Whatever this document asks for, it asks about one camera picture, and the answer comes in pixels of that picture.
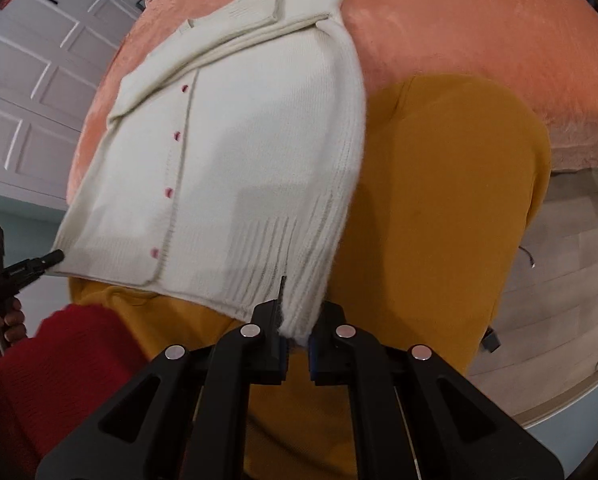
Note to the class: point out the mustard yellow garment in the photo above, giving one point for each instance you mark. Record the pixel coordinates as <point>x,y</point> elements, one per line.
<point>444,220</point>

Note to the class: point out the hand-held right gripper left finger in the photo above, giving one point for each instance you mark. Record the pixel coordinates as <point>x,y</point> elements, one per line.
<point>281,356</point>

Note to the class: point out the person's left hand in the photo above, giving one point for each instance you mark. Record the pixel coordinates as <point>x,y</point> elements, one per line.
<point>10,324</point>

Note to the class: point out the white knit cardigan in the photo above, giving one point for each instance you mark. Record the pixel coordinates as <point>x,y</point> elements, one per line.
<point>219,160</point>

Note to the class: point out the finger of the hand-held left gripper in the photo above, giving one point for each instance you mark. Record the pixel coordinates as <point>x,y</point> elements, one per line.
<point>31,264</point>

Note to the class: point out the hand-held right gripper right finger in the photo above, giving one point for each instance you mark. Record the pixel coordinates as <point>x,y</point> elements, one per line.
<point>314,360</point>

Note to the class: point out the peach plush blanket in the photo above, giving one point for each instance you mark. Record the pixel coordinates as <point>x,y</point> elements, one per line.
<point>459,35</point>

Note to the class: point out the small black plug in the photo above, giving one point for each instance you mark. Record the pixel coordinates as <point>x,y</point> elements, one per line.
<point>492,342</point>

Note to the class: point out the white panelled wardrobe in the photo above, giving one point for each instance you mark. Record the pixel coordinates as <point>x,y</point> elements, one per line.
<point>34,70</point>

